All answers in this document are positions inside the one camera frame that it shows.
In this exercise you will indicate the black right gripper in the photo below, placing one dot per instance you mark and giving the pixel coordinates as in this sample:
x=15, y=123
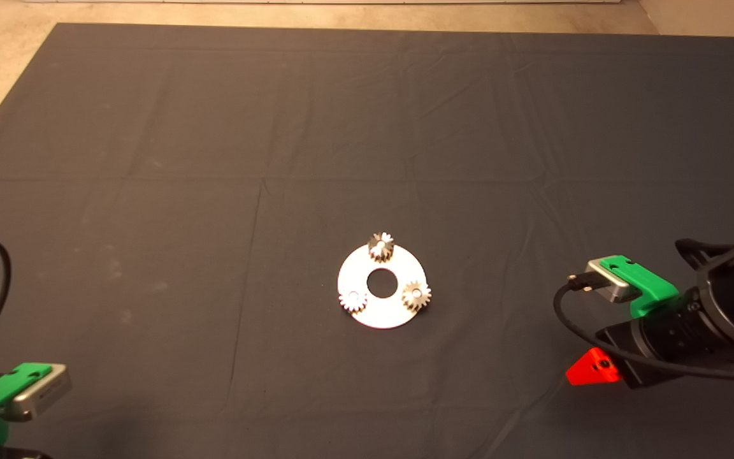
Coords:
x=660, y=347

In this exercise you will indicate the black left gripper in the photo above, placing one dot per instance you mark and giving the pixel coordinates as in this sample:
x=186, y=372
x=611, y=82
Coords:
x=16, y=454

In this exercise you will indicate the steel planetary gear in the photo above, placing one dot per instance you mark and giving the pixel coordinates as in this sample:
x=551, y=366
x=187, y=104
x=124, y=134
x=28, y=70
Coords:
x=352, y=300
x=380, y=247
x=416, y=296

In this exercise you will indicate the round metal carrier plate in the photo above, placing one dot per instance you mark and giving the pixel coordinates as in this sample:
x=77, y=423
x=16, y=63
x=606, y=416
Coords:
x=380, y=315

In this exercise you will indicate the dark table cloth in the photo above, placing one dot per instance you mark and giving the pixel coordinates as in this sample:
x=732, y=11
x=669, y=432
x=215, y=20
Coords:
x=214, y=159

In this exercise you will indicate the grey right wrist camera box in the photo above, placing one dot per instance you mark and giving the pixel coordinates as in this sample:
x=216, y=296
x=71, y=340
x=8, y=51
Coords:
x=609, y=280

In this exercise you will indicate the green right camera mount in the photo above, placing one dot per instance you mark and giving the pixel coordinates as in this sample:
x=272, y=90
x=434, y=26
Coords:
x=644, y=280

